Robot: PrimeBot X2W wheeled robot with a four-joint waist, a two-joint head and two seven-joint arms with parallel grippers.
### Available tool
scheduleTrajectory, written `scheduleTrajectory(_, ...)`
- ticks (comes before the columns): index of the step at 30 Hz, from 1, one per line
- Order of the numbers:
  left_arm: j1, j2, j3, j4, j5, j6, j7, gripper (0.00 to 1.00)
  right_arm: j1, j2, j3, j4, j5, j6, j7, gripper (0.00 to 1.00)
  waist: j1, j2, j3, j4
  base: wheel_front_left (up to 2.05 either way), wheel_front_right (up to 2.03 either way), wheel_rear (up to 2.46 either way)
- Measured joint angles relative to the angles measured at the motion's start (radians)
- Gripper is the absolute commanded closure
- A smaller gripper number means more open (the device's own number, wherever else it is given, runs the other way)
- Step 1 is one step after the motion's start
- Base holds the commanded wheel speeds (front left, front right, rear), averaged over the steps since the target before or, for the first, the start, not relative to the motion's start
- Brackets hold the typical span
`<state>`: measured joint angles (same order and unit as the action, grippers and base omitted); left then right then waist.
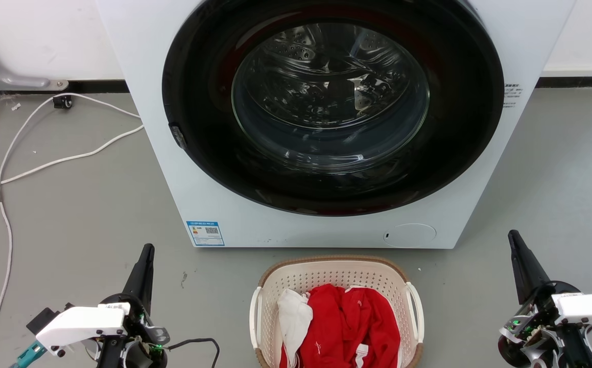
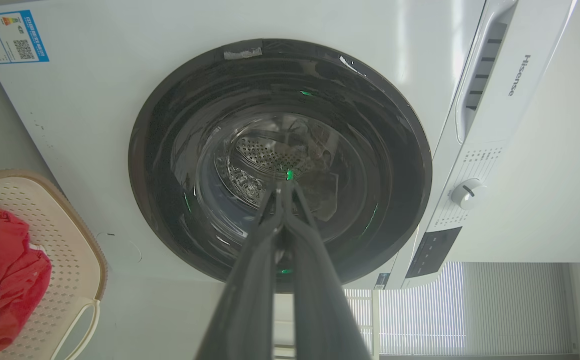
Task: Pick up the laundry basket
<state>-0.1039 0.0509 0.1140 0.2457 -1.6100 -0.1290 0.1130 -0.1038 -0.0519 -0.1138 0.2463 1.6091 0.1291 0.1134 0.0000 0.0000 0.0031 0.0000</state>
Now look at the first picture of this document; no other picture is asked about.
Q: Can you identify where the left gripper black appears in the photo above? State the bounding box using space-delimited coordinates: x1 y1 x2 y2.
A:
97 244 170 368

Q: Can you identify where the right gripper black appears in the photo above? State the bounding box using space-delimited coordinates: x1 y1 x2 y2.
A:
498 230 590 368

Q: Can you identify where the cream plastic laundry basket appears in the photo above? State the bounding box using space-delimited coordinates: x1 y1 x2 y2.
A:
249 256 425 368

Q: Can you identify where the blue energy label sticker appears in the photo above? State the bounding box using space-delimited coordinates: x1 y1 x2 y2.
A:
186 221 225 247

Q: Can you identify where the white front-load washing machine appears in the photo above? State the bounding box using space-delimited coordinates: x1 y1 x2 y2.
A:
97 0 577 249

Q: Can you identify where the round white filter cover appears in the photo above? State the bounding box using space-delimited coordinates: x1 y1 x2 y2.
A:
383 223 437 249

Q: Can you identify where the white garment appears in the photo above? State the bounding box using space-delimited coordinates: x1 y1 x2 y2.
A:
277 289 314 368

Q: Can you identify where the black round washer door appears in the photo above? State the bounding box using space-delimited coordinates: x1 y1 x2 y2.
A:
162 0 505 216

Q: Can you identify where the small printed text label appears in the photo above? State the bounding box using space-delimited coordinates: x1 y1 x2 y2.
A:
503 83 524 109

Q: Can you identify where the red garment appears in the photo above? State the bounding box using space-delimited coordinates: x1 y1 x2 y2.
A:
279 284 401 368

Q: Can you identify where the steel washer drum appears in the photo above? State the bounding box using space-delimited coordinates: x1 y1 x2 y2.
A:
232 23 430 172

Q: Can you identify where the thin black cable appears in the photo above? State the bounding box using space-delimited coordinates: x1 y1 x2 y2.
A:
167 337 221 368

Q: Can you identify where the teal cable connector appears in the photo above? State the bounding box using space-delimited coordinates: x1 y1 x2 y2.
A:
11 341 47 368

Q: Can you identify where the white power cable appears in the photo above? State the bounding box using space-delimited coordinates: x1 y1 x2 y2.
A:
0 93 142 368
0 124 145 196

